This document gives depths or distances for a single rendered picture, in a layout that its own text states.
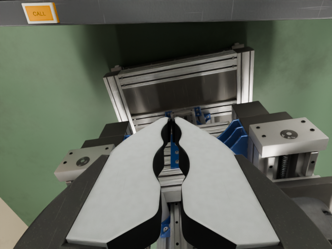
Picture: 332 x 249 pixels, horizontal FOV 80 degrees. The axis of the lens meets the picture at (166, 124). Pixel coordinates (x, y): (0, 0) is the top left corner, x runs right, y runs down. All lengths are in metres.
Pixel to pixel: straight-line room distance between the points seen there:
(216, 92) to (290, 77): 0.58
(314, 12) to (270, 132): 0.25
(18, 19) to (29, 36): 1.15
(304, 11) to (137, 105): 1.02
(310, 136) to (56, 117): 1.64
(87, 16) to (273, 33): 1.23
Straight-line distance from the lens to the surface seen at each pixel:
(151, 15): 0.39
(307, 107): 1.81
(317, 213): 0.56
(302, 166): 0.59
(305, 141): 0.52
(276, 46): 1.51
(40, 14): 0.44
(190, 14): 0.39
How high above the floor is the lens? 1.34
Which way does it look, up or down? 58 degrees down
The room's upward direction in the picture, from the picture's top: 177 degrees counter-clockwise
